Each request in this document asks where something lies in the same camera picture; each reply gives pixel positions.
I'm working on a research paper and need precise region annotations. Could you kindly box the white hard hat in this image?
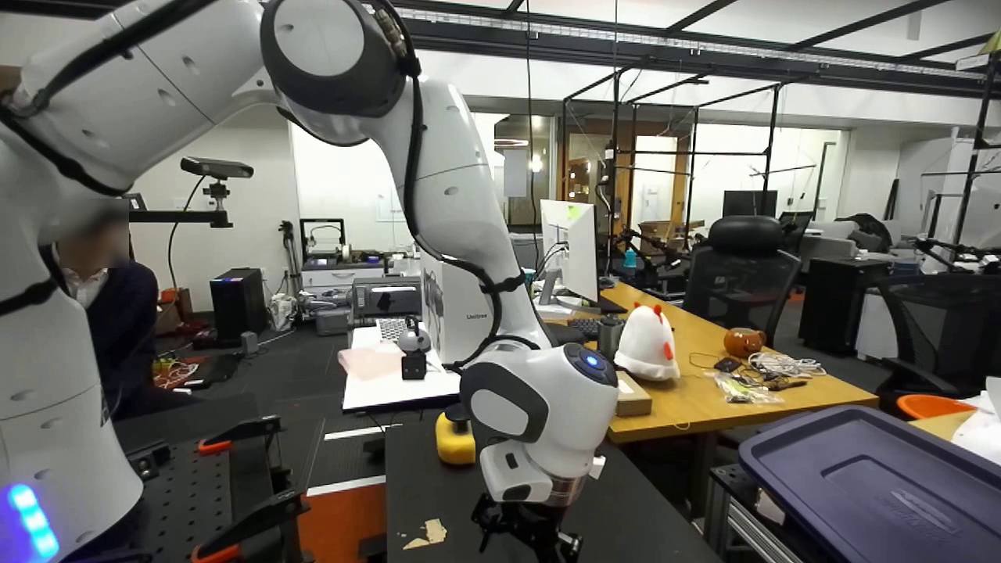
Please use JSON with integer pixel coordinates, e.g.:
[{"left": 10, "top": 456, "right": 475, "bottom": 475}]
[{"left": 613, "top": 300, "right": 685, "bottom": 385}]

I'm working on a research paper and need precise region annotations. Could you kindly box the orange plastic panel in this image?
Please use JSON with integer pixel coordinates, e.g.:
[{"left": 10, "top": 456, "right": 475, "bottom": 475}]
[{"left": 298, "top": 478, "right": 391, "bottom": 563}]

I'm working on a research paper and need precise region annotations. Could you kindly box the navy plastic storage bin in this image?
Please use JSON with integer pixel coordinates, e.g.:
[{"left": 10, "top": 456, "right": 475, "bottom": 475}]
[{"left": 737, "top": 405, "right": 1001, "bottom": 563}]

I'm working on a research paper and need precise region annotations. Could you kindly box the large white cardboard box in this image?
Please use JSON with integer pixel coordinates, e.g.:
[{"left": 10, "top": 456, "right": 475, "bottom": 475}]
[{"left": 420, "top": 252, "right": 494, "bottom": 368}]

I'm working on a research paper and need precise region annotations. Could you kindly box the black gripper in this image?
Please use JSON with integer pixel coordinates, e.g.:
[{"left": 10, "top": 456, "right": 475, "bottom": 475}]
[{"left": 474, "top": 496, "right": 585, "bottom": 563}]

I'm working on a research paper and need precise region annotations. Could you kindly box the orange pumpkin ball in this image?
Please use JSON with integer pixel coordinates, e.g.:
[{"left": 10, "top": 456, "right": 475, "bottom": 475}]
[{"left": 722, "top": 322, "right": 770, "bottom": 364}]

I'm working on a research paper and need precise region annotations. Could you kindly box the white paper sheet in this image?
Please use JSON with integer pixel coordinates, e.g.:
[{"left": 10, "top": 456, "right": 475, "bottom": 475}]
[{"left": 943, "top": 373, "right": 1001, "bottom": 467}]

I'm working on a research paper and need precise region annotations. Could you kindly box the black cabinet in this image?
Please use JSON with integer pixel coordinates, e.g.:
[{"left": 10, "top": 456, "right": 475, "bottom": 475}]
[{"left": 798, "top": 251, "right": 892, "bottom": 359}]

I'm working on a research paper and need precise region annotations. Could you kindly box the black PC tower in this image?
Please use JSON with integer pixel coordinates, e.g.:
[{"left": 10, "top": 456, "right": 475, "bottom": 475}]
[{"left": 206, "top": 264, "right": 273, "bottom": 343}]

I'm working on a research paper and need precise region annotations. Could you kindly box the black office chair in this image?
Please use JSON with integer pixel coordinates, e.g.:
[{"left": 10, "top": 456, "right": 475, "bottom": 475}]
[{"left": 678, "top": 211, "right": 807, "bottom": 337}]

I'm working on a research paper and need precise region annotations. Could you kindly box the dark green mug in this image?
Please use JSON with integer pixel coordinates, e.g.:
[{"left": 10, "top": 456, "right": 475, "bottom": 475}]
[{"left": 594, "top": 309, "right": 630, "bottom": 364}]

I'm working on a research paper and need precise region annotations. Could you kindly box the grey Unitree device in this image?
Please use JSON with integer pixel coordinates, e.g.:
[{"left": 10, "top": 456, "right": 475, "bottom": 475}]
[{"left": 352, "top": 273, "right": 426, "bottom": 325}]

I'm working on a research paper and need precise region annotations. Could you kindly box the wooden desk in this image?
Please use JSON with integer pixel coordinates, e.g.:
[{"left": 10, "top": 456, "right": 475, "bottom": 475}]
[{"left": 599, "top": 278, "right": 878, "bottom": 444}]

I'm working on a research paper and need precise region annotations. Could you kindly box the small framed screen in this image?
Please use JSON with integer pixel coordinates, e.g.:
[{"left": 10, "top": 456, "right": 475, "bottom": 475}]
[{"left": 298, "top": 213, "right": 352, "bottom": 267}]

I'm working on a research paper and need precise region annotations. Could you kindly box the yellow tape dispenser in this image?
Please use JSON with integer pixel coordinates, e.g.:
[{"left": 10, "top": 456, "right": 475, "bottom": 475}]
[{"left": 433, "top": 409, "right": 475, "bottom": 469}]

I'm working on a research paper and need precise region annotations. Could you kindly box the black camera on stand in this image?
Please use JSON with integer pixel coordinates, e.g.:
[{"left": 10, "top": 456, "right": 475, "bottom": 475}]
[{"left": 94, "top": 154, "right": 260, "bottom": 235}]

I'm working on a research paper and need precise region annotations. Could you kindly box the black stand base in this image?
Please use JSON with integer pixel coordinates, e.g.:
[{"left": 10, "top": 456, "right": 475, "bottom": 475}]
[{"left": 399, "top": 347, "right": 433, "bottom": 382}]

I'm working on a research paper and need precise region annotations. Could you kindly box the black background monitor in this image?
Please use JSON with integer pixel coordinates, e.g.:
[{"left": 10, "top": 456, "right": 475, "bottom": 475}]
[{"left": 721, "top": 184, "right": 783, "bottom": 222}]

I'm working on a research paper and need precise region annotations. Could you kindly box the person in dark jacket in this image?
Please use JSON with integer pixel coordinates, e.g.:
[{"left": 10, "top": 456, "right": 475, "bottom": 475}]
[{"left": 43, "top": 222, "right": 162, "bottom": 423}]

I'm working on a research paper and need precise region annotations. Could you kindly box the pale pink paper sheet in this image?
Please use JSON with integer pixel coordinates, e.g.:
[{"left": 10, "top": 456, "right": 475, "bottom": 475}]
[{"left": 334, "top": 340, "right": 408, "bottom": 382}]

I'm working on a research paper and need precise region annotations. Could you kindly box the pile of plastic wrappers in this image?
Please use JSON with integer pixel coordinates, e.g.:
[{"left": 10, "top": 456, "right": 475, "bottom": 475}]
[{"left": 711, "top": 343, "right": 829, "bottom": 407}]

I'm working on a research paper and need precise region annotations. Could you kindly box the orange-handled black clamp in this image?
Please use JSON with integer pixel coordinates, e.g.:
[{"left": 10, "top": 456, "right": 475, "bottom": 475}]
[
  {"left": 187, "top": 486, "right": 313, "bottom": 563},
  {"left": 191, "top": 413, "right": 285, "bottom": 463}
]

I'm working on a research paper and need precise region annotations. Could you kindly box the black mesh chair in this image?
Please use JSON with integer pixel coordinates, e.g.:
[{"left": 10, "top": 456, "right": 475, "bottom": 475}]
[{"left": 872, "top": 267, "right": 1001, "bottom": 396}]

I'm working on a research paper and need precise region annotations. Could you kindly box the orange bowl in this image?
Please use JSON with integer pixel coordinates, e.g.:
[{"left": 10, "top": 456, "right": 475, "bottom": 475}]
[{"left": 894, "top": 389, "right": 978, "bottom": 423}]

